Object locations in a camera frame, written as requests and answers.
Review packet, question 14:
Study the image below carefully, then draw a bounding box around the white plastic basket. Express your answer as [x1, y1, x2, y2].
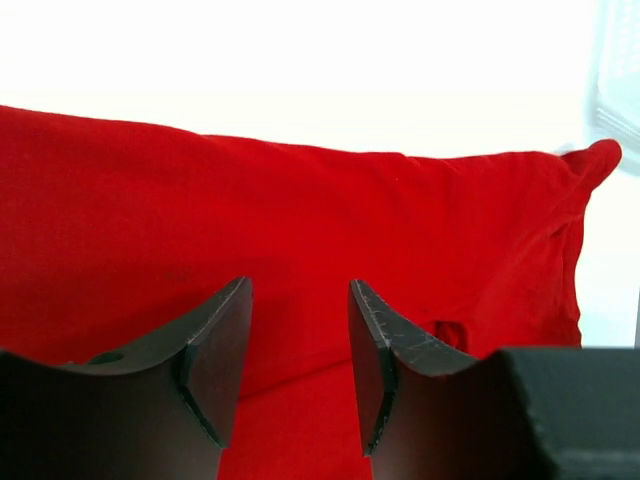
[584, 0, 639, 154]

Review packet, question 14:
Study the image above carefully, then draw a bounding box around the red t shirt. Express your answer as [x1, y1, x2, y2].
[1, 107, 622, 479]

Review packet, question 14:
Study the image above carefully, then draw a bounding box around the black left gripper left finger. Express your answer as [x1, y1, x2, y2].
[1, 277, 253, 479]

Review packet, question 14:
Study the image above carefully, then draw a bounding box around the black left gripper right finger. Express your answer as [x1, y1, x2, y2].
[349, 280, 639, 479]

